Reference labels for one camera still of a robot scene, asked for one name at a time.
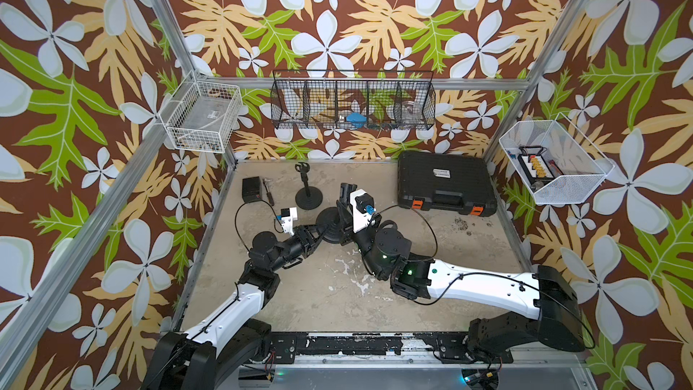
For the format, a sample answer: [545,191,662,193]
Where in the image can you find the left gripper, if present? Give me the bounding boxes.
[268,221,327,274]

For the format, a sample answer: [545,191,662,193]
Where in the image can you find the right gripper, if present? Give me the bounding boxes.
[337,198,388,282]

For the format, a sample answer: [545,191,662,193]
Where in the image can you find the black round stand base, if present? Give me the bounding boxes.
[295,186,323,211]

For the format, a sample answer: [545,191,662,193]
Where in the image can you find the black microphone stand pole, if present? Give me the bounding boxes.
[294,162,311,197]

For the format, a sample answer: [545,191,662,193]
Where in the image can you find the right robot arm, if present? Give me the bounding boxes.
[341,220,594,361]

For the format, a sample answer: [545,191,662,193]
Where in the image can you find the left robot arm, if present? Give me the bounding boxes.
[141,225,327,389]

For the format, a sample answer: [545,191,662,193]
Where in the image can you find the small ratchet screwdriver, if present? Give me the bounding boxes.
[262,178,275,207]

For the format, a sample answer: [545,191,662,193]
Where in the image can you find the small black box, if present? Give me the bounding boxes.
[241,176,262,203]

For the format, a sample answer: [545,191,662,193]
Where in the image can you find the black plastic tool case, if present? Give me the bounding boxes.
[397,151,497,217]

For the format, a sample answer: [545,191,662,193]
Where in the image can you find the blue object in basket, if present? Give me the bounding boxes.
[346,112,366,126]

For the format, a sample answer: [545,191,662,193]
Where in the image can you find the screw bit box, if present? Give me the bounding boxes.
[518,146,563,185]

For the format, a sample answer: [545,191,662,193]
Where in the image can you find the white mesh basket right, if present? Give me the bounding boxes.
[500,114,615,206]

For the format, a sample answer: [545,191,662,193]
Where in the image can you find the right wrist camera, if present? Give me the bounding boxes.
[349,189,376,233]

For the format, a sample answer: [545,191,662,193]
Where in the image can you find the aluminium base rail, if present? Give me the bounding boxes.
[141,329,597,390]

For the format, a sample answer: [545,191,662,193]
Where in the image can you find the black wire basket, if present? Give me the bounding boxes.
[269,70,437,131]

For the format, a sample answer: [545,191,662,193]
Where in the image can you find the white wire basket left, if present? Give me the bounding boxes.
[161,72,243,153]

